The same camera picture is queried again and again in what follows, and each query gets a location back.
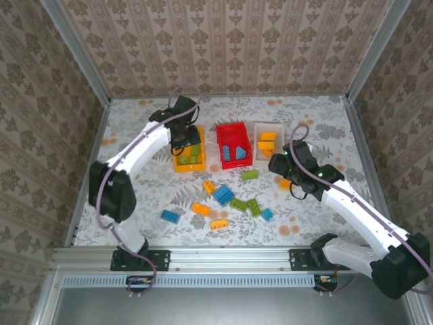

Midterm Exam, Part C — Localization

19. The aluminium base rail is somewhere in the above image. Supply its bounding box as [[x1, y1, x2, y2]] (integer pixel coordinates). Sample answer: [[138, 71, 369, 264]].
[[50, 246, 373, 272]]

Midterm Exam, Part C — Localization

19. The black cable loop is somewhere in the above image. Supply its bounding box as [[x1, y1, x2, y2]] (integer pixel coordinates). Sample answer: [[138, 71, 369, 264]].
[[290, 182, 308, 201]]

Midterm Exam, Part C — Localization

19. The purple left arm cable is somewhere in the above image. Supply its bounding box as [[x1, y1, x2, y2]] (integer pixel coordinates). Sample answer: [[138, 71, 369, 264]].
[[95, 84, 203, 295]]

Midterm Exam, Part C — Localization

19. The aluminium side rail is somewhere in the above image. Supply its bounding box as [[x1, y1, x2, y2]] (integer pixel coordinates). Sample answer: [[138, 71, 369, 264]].
[[64, 97, 112, 248], [341, 95, 392, 217]]

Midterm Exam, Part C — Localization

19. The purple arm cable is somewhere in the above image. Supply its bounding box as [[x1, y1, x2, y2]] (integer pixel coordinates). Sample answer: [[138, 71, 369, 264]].
[[289, 123, 433, 295], [95, 84, 203, 295]]

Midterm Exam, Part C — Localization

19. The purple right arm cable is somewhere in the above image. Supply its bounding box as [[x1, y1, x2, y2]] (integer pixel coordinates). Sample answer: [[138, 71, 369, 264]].
[[289, 123, 433, 295]]

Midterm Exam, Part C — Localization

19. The grey slotted cable duct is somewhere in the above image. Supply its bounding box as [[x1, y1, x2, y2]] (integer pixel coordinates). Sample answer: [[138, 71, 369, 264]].
[[62, 274, 321, 289]]

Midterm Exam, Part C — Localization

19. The yellow plastic bin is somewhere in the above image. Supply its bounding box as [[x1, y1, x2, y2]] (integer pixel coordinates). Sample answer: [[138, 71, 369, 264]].
[[172, 125, 208, 173]]

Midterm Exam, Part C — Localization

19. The large light blue lego brick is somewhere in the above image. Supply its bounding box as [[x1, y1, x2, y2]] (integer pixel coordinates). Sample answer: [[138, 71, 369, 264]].
[[212, 184, 236, 207]]

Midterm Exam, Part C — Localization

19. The red plastic bin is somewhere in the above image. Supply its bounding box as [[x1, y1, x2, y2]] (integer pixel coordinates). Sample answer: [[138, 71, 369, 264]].
[[215, 122, 254, 169]]

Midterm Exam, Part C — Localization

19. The aluminium back rail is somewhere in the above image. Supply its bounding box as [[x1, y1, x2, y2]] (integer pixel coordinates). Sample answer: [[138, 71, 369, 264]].
[[108, 91, 348, 100]]

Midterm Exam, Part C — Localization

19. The aluminium frame post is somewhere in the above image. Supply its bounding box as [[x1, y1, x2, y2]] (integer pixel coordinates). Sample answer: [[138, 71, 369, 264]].
[[39, 0, 112, 106], [344, 0, 413, 102]]

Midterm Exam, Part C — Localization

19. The white plastic bin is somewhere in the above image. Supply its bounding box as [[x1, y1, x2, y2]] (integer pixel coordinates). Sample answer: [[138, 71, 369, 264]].
[[253, 121, 286, 162]]

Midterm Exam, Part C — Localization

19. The grey metal sheet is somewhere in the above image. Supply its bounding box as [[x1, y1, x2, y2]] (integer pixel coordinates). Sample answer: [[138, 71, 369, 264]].
[[50, 287, 417, 325]]

